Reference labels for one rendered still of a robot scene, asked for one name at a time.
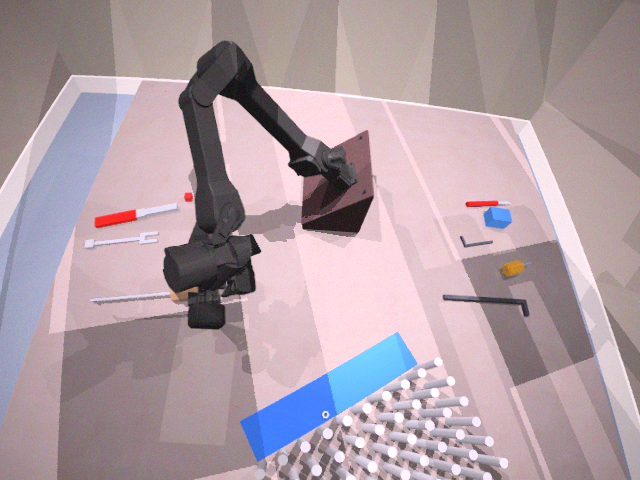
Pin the blue block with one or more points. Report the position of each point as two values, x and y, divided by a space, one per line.
498 217

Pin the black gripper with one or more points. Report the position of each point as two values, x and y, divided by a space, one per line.
205 309

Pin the orange ribbed screwdriver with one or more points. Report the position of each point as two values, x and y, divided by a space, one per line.
514 267

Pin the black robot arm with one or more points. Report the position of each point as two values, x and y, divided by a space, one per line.
219 210

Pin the blue flat strip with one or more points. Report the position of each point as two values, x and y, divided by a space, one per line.
298 413

